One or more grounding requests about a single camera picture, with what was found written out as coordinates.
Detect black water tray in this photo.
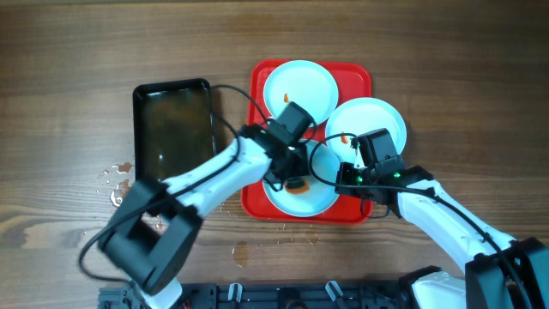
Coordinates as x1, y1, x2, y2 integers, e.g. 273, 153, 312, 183
132, 78, 216, 181

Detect red plastic tray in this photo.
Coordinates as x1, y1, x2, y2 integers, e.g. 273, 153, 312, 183
241, 58, 373, 225

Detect orange green sponge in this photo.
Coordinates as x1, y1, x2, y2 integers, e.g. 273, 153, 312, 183
284, 177, 310, 195

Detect light blue plate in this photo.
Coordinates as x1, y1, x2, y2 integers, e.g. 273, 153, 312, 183
262, 145, 340, 217
262, 60, 339, 124
325, 97, 407, 155

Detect light blue plate bottom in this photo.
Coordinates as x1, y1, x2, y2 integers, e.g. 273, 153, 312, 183
262, 145, 340, 217

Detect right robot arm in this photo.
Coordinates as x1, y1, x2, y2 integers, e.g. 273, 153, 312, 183
336, 163, 548, 308

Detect light blue plate top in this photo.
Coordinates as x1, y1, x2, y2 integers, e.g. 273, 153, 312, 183
262, 60, 339, 124

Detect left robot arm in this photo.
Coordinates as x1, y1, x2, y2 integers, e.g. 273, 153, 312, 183
97, 122, 306, 308

